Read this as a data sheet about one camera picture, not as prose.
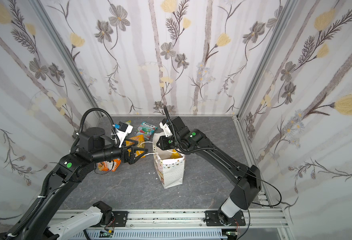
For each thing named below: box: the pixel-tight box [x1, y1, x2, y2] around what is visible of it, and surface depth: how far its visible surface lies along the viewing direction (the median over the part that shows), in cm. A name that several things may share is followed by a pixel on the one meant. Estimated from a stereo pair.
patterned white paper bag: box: [152, 131, 186, 189], surface depth 75 cm
